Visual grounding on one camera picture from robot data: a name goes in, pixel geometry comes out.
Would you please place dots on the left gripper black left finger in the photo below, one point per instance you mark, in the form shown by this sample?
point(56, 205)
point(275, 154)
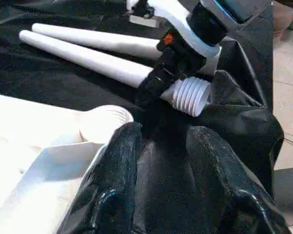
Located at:
point(107, 190)

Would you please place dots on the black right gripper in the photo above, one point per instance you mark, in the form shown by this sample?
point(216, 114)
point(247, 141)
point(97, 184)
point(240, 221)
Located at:
point(185, 58)

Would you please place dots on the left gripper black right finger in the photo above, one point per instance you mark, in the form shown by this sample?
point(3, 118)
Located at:
point(229, 195)

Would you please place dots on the white plastic table leg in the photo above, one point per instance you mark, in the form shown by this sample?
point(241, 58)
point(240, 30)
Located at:
point(88, 58)
point(100, 41)

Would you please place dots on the white plastic table top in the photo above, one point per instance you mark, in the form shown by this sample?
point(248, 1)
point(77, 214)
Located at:
point(27, 126)

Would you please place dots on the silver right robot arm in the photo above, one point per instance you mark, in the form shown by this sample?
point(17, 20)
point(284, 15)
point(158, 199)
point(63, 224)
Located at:
point(205, 22)

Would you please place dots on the black work mat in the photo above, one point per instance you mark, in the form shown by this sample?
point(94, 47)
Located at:
point(51, 80)

